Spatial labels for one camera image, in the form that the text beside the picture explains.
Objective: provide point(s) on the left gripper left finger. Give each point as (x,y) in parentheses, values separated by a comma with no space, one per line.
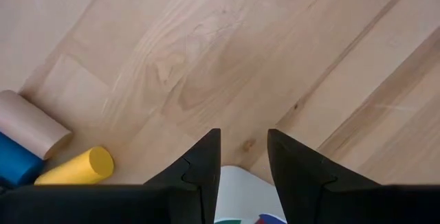
(192,193)

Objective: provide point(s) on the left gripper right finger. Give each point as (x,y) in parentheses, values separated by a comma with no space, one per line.
(302,189)

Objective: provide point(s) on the natural wood cylinder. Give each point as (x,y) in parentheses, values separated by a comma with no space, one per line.
(31,124)

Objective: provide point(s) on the white storage bin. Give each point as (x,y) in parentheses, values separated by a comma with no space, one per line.
(240,193)

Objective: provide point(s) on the yellow wooden cylinder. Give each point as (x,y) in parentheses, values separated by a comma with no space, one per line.
(79,169)

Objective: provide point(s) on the blue wooden cylinder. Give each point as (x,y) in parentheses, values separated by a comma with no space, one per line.
(17,162)

